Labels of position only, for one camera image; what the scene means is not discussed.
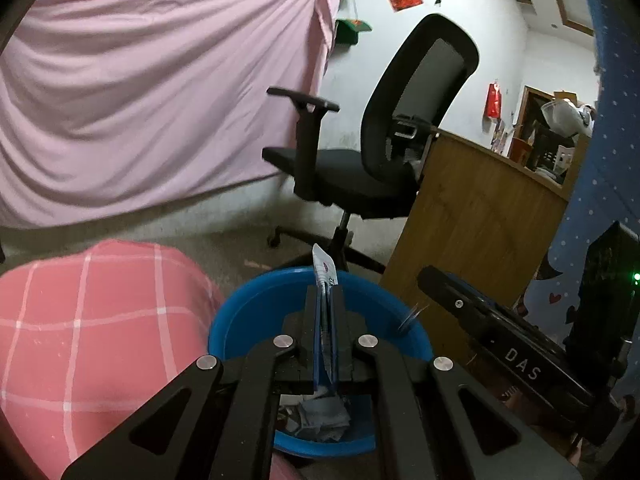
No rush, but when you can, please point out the green hanging cap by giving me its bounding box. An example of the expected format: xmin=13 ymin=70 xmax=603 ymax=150
xmin=335 ymin=17 xmax=373 ymax=45

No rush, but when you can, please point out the pink hanging bed sheet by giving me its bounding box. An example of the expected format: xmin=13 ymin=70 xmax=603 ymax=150
xmin=0 ymin=0 xmax=348 ymax=231

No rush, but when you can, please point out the white blue sachet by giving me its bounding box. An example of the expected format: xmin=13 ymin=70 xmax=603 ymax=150
xmin=311 ymin=243 xmax=340 ymax=391

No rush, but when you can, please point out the white appliance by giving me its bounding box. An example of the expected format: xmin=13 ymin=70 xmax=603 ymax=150
xmin=542 ymin=99 xmax=596 ymax=136

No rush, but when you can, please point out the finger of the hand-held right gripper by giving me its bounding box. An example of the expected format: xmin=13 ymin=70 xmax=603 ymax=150
xmin=417 ymin=265 xmax=501 ymax=332
xmin=446 ymin=273 xmax=507 ymax=309

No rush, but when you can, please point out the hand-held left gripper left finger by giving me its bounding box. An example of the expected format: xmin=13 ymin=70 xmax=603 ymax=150
xmin=60 ymin=285 xmax=326 ymax=480

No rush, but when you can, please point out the pink checked tablecloth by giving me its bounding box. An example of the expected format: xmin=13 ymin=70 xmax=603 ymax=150
xmin=0 ymin=240 xmax=301 ymax=480

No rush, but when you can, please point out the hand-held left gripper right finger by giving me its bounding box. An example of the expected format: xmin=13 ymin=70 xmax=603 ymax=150
xmin=327 ymin=285 xmax=583 ymax=480

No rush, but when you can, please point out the blue plastic basin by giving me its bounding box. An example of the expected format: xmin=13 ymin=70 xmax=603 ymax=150
xmin=207 ymin=267 xmax=433 ymax=460

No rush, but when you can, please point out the small red box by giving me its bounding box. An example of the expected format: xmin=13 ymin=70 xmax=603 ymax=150
xmin=509 ymin=137 xmax=533 ymax=163

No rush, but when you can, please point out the red hanging ornament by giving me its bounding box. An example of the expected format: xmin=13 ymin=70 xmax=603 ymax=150
xmin=486 ymin=80 xmax=503 ymax=121

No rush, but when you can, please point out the black mesh office chair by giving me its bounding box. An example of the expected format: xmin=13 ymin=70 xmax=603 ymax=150
xmin=262 ymin=13 xmax=481 ymax=277

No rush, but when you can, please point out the blue printed curtain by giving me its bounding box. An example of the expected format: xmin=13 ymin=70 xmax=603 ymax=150
xmin=515 ymin=0 xmax=640 ymax=480

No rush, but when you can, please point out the wooden cabinet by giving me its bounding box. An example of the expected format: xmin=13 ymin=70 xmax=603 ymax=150
xmin=509 ymin=85 xmax=598 ymax=186

